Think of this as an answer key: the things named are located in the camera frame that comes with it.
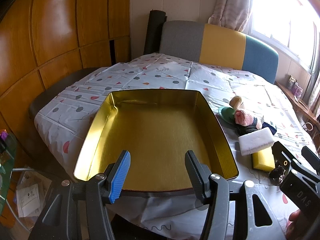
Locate yellow sponge block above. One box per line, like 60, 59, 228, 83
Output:
252, 147, 275, 172

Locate blue tissue pack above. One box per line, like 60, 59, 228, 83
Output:
262, 122, 277, 135

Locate white sponge block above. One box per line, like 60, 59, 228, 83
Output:
239, 128, 275, 156

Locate green silicone travel bottle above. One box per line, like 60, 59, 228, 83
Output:
218, 107, 235, 125

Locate pink fluffy sock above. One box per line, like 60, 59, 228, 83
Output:
234, 109, 254, 127

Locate beige bandage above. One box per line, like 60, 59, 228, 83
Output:
229, 96, 245, 110

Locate person right hand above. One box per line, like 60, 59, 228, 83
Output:
286, 210, 302, 239

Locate gold metal tin box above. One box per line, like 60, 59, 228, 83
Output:
73, 89, 239, 193

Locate wooden side shelf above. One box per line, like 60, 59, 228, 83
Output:
275, 81, 319, 128

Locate purple box on shelf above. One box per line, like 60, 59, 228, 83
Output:
287, 75, 303, 100

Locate patterned white tablecloth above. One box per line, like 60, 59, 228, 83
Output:
34, 53, 314, 239

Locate papers on floor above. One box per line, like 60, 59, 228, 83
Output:
16, 171, 52, 218

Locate grey yellow blue sofa backrest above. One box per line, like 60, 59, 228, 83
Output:
159, 21, 279, 84

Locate black rolled mat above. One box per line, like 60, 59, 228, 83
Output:
143, 10, 167, 55

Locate patterned window curtain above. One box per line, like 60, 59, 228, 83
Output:
208, 0, 253, 32

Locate wooden wall cabinet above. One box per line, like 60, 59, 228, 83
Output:
0, 0, 131, 170

